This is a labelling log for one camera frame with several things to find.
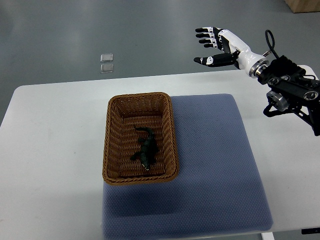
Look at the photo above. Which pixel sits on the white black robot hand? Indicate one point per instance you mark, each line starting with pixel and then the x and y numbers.
pixel 234 51

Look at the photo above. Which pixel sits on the dark toy crocodile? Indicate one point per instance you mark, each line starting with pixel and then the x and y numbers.
pixel 148 148

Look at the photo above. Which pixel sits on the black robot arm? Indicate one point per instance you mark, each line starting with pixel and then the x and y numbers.
pixel 292 90

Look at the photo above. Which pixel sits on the brown wicker basket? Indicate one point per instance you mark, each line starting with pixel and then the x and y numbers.
pixel 129 119

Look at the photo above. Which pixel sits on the wooden box corner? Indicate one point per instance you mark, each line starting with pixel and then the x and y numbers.
pixel 303 6

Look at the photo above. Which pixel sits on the upper metal floor plate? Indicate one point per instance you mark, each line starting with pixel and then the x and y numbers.
pixel 106 57

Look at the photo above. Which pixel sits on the blue-grey padded mat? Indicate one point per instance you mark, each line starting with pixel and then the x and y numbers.
pixel 217 191

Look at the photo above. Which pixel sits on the white table leg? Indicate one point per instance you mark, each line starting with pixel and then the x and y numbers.
pixel 267 236

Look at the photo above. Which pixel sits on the black table control panel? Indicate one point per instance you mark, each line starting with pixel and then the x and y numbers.
pixel 308 231

